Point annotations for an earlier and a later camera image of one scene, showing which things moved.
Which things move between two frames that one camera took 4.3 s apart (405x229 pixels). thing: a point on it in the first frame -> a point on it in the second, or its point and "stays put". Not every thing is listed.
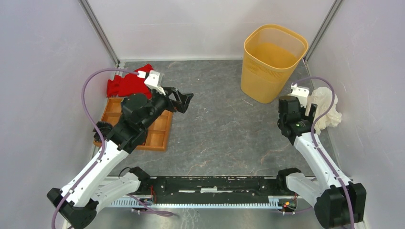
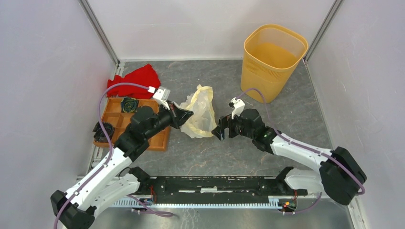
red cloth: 129,84 stays put
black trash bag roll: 105,128 stays put
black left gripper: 185,99 -> 175,113
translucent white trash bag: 322,96 -> 201,103
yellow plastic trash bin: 271,55 stays put
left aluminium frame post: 100,30 stays put
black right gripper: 311,116 -> 226,121
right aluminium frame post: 336,5 stays put
